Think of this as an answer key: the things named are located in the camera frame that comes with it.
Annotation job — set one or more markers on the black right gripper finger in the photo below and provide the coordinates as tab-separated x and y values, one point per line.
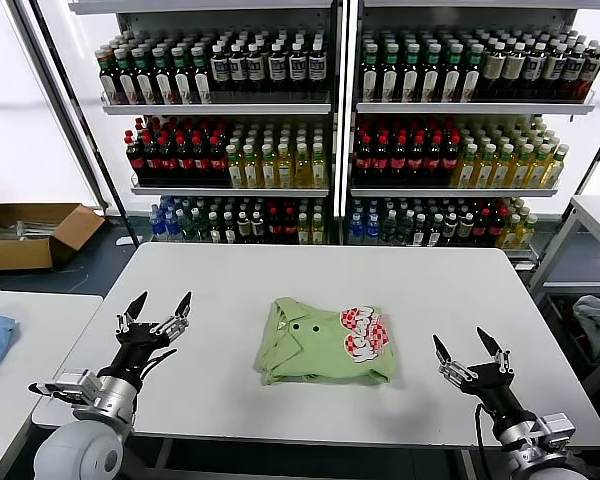
489	342
442	352

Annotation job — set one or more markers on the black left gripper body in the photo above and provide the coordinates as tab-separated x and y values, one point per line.
135	345

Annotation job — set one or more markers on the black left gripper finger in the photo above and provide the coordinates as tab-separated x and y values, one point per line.
182	312
136	307

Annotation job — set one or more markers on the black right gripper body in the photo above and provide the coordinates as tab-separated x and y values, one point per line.
497	392

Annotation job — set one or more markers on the green polo shirt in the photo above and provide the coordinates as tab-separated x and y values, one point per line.
310	355

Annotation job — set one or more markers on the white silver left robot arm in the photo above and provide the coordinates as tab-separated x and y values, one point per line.
80	450

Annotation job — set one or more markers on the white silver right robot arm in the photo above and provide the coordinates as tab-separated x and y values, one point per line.
545	455

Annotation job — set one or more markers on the white paper scrap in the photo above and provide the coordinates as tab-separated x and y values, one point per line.
122	240

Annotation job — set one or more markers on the black storage bin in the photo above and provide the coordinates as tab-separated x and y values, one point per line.
555	305

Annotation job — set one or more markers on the green tinted water bottle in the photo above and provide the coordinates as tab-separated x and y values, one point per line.
389	226
198	226
405	226
184	226

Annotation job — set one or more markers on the blue drink bottle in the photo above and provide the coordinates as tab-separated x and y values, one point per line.
156	223
355	228
170	225
372	228

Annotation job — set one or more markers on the small dark bottle white cap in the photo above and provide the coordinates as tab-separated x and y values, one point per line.
419	229
228	228
434	229
213	228

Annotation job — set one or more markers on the small dark bottle beige label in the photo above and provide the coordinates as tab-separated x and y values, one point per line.
243	226
449	226
464	226
257	226

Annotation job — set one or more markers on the yellow tea bottle white cap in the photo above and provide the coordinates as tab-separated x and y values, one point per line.
510	230
303	228
301	170
317	228
519	171
527	231
465	171
234	171
318	170
483	171
501	171
554	169
250	171
267	171
536	171
284	170

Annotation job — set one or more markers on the cola bottle red cap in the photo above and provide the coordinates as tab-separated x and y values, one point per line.
480	226
433	161
185	161
201	161
151	161
450	161
398	161
416	161
135	161
363	161
381	161
274	226
496	226
289	226
168	161
218	161

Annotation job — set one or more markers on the wrapped metal bars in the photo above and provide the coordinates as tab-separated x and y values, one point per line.
35	229

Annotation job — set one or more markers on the brown cardboard box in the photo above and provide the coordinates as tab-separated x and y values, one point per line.
10	254

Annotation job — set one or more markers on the black slanted pole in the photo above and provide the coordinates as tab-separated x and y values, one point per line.
83	129
598	149

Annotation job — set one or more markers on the grey metal shelf rack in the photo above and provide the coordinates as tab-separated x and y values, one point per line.
215	108
470	107

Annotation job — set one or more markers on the dark tea bottle green label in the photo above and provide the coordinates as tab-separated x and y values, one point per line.
164	80
182	80
127	81
145	81
109	81
369	79
200	80
429	79
470	79
409	79
389	79
450	79

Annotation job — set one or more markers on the dark bottle white blue label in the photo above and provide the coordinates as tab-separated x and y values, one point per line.
218	69
296	67
276	68
254	68
315	67
236	69
570	70
531	69
551	69

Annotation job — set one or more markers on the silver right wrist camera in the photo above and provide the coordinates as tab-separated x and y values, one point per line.
554	431

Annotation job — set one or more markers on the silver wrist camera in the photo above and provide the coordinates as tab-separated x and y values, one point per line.
554	431
77	384

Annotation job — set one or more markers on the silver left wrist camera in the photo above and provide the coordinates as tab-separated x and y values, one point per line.
77	384

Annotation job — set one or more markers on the grey side table frame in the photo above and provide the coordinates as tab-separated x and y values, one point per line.
555	239

